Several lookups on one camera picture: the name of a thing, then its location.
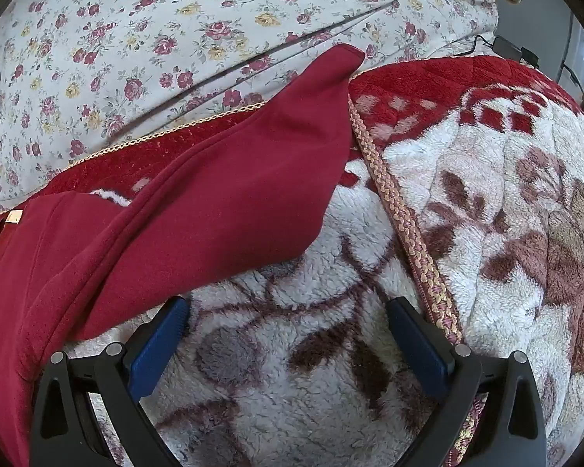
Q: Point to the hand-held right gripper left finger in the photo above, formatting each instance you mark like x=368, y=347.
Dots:
x=153, y=350

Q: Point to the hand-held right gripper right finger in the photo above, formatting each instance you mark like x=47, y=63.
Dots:
x=418, y=348

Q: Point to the dark red small garment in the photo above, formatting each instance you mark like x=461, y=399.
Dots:
x=224, y=180

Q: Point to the red and white plush blanket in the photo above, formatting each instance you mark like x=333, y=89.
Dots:
x=467, y=204

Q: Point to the black power adapter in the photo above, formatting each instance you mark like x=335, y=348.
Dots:
x=508, y=47

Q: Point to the floral bed sheet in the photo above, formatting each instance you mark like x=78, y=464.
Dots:
x=126, y=34

